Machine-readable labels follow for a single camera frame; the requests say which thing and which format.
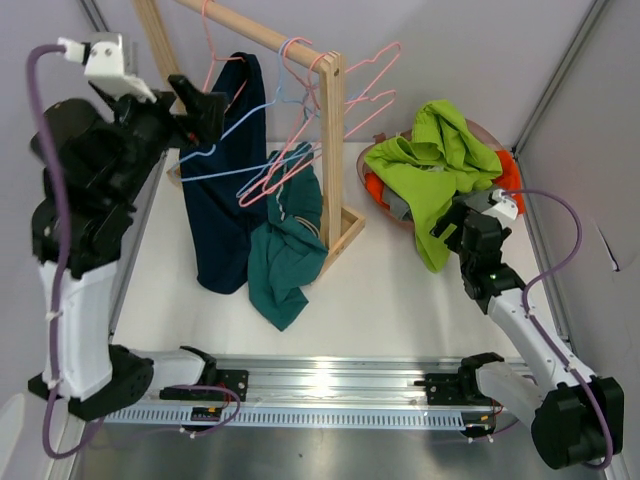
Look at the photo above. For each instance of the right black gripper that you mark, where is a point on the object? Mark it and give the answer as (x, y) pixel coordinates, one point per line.
(455, 215)

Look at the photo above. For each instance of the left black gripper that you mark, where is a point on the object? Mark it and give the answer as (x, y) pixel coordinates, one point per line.
(204, 121)

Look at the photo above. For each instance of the grey shorts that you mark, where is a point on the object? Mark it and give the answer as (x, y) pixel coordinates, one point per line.
(398, 207)

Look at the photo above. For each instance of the lime green shorts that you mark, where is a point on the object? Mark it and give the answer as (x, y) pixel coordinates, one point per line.
(441, 159)

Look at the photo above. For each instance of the navy blue shorts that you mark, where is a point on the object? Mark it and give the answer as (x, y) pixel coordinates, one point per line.
(221, 229)

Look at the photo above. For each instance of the orange shorts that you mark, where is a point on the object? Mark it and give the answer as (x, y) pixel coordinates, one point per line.
(509, 180)

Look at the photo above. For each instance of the pink wire hanger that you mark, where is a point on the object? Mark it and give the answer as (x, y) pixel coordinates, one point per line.
(214, 58)
(296, 163)
(369, 93)

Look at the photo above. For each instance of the teal shorts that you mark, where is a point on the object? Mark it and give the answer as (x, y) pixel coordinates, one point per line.
(286, 250)

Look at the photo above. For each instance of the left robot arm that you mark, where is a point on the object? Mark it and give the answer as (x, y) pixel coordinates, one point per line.
(105, 163)

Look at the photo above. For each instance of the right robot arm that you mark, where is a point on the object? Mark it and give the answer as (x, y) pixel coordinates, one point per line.
(574, 416)

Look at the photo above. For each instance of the wooden clothes rack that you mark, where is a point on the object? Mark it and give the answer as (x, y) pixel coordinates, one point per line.
(340, 224)

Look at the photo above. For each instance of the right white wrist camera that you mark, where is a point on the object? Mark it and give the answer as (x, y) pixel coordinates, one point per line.
(500, 206)

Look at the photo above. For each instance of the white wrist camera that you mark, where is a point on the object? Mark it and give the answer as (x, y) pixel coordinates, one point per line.
(110, 65)
(500, 206)

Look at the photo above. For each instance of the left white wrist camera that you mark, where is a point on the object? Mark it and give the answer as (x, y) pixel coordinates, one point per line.
(110, 65)

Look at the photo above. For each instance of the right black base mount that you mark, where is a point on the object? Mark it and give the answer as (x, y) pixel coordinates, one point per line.
(442, 389)

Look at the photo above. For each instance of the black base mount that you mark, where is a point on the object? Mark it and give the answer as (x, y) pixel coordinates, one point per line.
(236, 381)
(442, 389)

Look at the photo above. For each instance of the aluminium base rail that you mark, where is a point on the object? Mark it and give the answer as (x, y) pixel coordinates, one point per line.
(329, 382)

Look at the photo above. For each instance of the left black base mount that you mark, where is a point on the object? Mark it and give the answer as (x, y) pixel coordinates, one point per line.
(236, 381)

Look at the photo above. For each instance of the white slotted cable duct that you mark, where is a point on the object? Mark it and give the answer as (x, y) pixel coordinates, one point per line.
(251, 416)

